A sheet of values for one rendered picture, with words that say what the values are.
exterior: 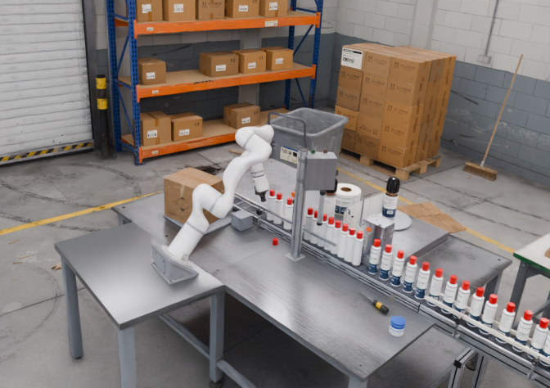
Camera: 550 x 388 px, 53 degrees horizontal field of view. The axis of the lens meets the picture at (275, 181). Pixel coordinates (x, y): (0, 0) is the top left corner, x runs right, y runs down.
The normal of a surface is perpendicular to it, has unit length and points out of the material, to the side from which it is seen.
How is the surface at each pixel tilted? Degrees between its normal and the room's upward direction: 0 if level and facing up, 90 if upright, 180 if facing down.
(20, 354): 0
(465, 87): 90
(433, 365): 1
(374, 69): 90
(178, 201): 90
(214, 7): 90
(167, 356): 0
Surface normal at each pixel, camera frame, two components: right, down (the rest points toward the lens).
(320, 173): 0.17, 0.40
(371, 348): 0.06, -0.91
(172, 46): 0.62, 0.35
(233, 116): -0.75, 0.23
